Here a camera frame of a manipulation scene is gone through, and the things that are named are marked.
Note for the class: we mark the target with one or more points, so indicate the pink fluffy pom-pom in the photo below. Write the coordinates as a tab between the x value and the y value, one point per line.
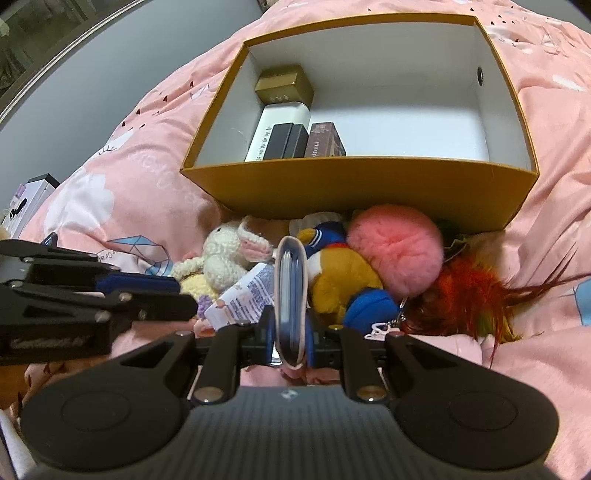
392	244

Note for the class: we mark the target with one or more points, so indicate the white rectangular box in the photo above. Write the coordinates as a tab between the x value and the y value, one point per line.
270	122

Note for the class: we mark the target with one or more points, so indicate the black box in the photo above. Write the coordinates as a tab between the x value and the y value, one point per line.
284	141

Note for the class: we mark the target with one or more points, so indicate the window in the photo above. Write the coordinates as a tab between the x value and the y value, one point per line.
37	27

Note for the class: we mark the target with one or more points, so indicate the dark photo card box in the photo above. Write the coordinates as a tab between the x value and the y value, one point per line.
325	138

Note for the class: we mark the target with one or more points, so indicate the white device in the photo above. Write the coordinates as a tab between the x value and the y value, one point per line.
37	198

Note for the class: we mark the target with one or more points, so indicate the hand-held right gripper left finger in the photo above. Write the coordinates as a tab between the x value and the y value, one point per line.
267	330

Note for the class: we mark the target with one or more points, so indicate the orange cardboard box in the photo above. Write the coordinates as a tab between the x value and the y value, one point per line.
360	194

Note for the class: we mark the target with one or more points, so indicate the red feather toy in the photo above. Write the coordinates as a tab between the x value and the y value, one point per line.
466	286

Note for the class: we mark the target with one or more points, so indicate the brown bear plush blue outfit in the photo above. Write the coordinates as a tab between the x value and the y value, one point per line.
337	277

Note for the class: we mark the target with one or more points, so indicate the pink printed blanket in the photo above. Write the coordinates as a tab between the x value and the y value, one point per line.
554	207

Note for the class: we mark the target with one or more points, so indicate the gold box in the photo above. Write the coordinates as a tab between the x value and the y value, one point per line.
284	83

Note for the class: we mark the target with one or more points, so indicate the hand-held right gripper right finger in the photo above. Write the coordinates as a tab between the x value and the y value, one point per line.
311	337

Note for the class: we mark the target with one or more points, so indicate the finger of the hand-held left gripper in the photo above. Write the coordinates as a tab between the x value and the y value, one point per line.
138	284
157	309

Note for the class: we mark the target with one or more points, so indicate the white crochet bunny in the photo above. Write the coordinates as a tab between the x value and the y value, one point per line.
221	254

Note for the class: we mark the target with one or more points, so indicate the white cream tube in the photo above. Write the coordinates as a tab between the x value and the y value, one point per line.
249	295

